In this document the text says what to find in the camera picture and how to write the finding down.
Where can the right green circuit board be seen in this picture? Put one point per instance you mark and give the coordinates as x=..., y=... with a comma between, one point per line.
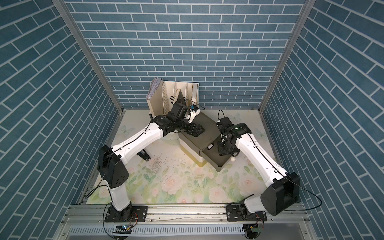
x=252, y=232

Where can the aluminium mounting rail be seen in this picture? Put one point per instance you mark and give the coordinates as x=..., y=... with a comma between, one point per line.
x=183, y=222

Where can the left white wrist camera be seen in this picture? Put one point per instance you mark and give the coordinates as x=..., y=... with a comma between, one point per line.
x=193, y=112

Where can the black key fob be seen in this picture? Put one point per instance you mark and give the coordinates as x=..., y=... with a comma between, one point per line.
x=210, y=146

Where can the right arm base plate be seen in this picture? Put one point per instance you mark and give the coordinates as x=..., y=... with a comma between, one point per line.
x=236, y=213

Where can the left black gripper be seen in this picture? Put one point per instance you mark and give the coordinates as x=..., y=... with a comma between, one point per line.
x=195, y=133

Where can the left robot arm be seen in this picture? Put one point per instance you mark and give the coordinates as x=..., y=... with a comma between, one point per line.
x=112, y=160

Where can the black framed tablet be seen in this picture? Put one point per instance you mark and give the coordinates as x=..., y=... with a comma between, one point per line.
x=178, y=97

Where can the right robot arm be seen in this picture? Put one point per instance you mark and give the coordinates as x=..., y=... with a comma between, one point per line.
x=283, y=188

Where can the olive drawer cabinet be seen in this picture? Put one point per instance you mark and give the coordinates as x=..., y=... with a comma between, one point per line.
x=192, y=146

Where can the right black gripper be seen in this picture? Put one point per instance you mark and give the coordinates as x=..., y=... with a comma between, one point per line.
x=222, y=152

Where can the olive top drawer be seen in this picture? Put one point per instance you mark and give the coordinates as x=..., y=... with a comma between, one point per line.
x=213, y=158

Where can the floral table mat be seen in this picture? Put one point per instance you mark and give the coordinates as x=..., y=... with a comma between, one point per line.
x=171, y=176

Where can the purple paper folder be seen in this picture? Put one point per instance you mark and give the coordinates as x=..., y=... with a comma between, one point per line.
x=155, y=85

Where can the white file organizer rack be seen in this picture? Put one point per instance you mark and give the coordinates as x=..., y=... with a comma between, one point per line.
x=163, y=95

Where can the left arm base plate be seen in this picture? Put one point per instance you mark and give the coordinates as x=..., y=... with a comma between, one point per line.
x=133, y=214

